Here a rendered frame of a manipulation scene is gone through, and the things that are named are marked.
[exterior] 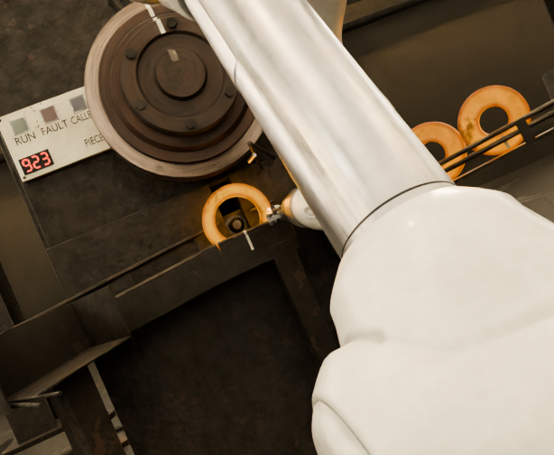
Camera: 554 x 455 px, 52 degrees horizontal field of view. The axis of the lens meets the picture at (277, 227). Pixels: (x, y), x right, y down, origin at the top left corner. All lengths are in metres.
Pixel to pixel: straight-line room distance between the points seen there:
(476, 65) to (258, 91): 8.52
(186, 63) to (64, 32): 0.44
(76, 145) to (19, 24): 0.36
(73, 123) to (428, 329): 1.40
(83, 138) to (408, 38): 7.36
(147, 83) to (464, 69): 7.68
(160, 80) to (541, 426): 1.22
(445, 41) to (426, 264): 8.57
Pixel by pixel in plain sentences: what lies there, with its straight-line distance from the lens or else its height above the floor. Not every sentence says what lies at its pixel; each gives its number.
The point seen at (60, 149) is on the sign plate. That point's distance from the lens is 1.63.
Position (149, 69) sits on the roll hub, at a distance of 1.43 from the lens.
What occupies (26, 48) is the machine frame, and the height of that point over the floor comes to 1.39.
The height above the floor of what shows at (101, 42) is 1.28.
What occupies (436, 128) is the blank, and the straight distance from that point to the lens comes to 1.39.
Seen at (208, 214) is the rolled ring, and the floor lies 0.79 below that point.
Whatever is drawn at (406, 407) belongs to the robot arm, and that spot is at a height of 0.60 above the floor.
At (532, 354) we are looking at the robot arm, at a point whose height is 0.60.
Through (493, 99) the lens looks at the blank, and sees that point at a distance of 1.38.
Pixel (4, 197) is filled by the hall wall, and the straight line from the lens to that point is 7.91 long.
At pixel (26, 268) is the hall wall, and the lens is 7.80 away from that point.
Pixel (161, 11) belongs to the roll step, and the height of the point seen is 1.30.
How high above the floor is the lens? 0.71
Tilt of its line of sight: 1 degrees down
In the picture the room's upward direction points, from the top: 23 degrees counter-clockwise
